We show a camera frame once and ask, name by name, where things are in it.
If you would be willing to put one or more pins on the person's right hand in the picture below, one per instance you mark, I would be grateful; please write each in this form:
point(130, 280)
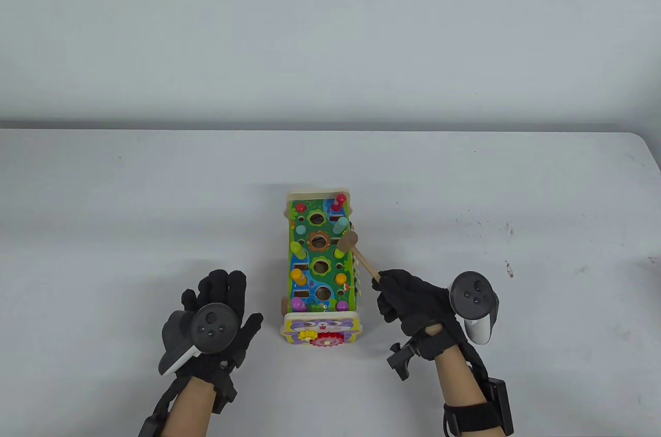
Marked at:
point(418, 302)

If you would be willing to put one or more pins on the person's left hand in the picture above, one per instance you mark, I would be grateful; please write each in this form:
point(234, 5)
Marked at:
point(222, 287)

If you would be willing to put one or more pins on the group of colourful mole pegs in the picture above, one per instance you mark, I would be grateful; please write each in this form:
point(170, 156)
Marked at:
point(298, 277)

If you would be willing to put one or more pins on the small wooden hammer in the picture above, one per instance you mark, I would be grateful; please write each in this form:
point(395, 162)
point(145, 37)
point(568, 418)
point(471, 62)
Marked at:
point(350, 239)

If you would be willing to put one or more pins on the colourful wooden whack-a-mole toy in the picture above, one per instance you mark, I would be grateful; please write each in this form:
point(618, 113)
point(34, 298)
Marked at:
point(330, 251)

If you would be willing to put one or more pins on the person's right forearm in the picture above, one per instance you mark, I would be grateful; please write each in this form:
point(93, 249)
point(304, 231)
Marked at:
point(459, 380)

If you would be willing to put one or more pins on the person's left forearm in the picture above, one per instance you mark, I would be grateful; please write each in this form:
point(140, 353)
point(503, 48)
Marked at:
point(188, 406)

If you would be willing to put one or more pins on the black right forearm band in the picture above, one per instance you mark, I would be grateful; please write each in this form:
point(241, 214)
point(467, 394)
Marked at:
point(470, 419)

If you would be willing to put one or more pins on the grey left hand controller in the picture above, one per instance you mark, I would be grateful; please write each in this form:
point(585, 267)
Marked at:
point(211, 328)

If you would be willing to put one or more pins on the grey hand controller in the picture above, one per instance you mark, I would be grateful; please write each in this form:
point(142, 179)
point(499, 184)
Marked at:
point(472, 292)
point(211, 328)

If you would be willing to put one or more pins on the grey right hand controller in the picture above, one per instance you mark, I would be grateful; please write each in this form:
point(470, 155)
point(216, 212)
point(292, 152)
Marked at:
point(472, 292)

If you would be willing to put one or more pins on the row of colourful xylophone bars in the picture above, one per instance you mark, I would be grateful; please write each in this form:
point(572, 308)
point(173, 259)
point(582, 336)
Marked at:
point(357, 271)

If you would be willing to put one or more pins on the yellow toy gear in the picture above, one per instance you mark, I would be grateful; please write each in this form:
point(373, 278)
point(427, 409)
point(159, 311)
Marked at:
point(307, 334)

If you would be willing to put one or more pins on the red toy gear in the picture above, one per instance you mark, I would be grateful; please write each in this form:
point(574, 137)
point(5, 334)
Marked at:
point(326, 341)

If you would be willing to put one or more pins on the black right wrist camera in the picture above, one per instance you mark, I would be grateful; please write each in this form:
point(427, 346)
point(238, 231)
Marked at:
point(403, 359)

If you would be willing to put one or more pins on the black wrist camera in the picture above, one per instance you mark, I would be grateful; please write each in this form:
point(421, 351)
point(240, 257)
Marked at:
point(403, 359)
point(224, 393)

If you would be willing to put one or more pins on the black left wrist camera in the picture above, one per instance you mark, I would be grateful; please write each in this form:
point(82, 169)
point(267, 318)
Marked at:
point(224, 393)

